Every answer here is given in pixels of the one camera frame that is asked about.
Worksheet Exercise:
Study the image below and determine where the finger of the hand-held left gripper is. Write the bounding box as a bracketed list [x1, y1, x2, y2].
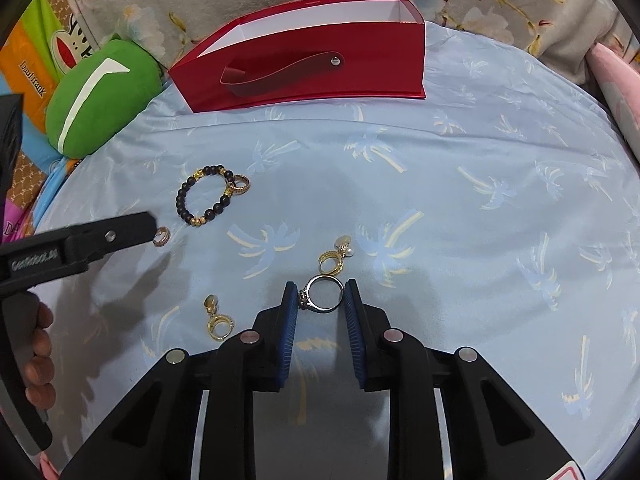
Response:
[0, 212, 157, 301]

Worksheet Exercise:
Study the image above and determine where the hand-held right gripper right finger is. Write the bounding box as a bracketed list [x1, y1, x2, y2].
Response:
[342, 279, 588, 480]

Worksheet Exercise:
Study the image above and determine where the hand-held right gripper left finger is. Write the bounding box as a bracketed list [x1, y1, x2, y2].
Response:
[60, 280, 301, 480]

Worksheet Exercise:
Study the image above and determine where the silver ring with stone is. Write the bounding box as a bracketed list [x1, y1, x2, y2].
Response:
[298, 275, 346, 313]

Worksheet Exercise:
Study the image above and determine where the person's left hand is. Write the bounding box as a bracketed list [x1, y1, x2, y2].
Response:
[22, 304, 55, 396]

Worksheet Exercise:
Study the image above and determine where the gold hoop earring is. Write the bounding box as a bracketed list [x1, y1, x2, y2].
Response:
[202, 294, 235, 343]

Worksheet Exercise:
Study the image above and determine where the gold earring with pearl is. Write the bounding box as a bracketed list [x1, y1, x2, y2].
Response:
[317, 232, 357, 277]

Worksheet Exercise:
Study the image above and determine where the green plush cushion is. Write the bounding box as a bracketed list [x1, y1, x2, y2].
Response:
[45, 34, 163, 158]

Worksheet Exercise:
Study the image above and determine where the colourful printed cartoon cloth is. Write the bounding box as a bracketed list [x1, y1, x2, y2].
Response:
[0, 0, 121, 241]

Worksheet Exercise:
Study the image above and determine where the light blue palm print sheet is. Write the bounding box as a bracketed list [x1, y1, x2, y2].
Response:
[30, 20, 640, 480]

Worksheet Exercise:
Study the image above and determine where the red paper gift bag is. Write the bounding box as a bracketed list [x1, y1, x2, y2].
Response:
[167, 0, 427, 113]

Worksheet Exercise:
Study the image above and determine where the pink pillow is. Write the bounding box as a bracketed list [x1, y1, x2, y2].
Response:
[587, 42, 640, 161]

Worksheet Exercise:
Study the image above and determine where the black bead bracelet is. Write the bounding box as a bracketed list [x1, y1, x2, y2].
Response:
[175, 164, 236, 228]

